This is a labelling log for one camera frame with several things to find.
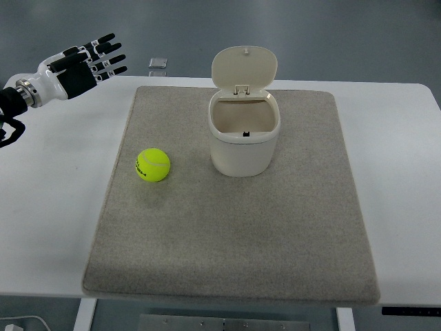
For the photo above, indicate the cream plastic bin with lid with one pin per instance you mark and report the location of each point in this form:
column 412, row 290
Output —
column 243, row 117

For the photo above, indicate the white table leg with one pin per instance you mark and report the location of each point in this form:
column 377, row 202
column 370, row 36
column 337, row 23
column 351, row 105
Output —
column 85, row 315
column 345, row 319

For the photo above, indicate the right white table leg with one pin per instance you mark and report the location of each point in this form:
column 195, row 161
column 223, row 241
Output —
column 345, row 319

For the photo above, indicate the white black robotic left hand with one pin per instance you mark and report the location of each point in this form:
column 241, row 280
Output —
column 72, row 72

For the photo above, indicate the black table control panel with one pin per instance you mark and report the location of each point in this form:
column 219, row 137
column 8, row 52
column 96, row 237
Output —
column 411, row 311

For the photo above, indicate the yellow tennis ball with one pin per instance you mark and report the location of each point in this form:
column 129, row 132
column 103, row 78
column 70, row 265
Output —
column 152, row 165

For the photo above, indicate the grey metal base plate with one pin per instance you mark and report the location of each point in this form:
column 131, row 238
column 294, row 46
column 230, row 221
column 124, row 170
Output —
column 174, row 322

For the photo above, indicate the silver floor plate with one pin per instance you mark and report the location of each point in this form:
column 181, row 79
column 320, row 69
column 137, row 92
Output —
column 158, row 62

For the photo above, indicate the beige felt mat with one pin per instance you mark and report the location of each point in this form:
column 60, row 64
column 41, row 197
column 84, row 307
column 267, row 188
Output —
column 292, row 233

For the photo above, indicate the left white table leg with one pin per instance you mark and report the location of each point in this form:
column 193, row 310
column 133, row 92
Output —
column 85, row 315

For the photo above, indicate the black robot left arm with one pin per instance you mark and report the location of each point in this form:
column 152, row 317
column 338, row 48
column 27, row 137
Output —
column 12, row 105

